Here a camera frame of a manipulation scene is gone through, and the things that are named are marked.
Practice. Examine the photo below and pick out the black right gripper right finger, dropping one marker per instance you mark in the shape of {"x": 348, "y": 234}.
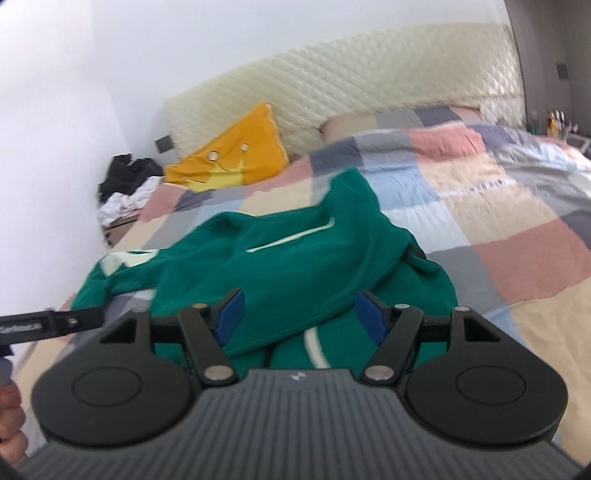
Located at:
{"x": 460, "y": 375}

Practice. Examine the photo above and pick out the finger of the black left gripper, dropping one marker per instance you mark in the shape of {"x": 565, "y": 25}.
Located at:
{"x": 78, "y": 320}

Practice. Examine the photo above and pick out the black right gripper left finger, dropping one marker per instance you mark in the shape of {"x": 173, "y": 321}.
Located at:
{"x": 139, "y": 377}

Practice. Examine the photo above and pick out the green and white sweatshirt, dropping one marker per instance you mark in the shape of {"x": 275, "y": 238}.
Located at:
{"x": 299, "y": 270}

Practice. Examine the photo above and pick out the white clothes pile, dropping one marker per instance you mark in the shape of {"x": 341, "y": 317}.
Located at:
{"x": 119, "y": 205}

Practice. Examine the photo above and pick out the black clothes pile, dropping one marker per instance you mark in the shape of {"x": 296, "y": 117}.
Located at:
{"x": 125, "y": 175}

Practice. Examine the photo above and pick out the person's left hand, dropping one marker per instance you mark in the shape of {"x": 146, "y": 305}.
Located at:
{"x": 14, "y": 442}

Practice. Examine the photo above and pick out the brown wooden nightstand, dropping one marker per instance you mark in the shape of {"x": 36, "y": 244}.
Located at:
{"x": 115, "y": 231}

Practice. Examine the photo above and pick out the patchwork checked duvet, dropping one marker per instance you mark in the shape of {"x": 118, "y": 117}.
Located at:
{"x": 506, "y": 214}

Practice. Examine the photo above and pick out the yellow crown cushion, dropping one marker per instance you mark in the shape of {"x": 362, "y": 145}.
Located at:
{"x": 247, "y": 152}

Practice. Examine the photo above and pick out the patchwork pillow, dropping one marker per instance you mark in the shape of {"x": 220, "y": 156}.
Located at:
{"x": 349, "y": 124}

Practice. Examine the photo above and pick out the white tablet device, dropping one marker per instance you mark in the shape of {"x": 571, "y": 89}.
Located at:
{"x": 581, "y": 143}

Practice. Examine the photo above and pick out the orange bottle on nightstand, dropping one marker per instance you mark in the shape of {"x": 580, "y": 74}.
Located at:
{"x": 552, "y": 126}

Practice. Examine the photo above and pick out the cream quilted headboard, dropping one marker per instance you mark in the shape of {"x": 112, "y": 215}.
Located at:
{"x": 471, "y": 64}

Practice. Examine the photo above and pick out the dark wall socket left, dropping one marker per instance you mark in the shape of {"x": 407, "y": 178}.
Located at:
{"x": 164, "y": 144}

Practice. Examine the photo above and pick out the dark wall switch in niche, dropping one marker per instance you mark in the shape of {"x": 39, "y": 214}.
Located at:
{"x": 562, "y": 71}

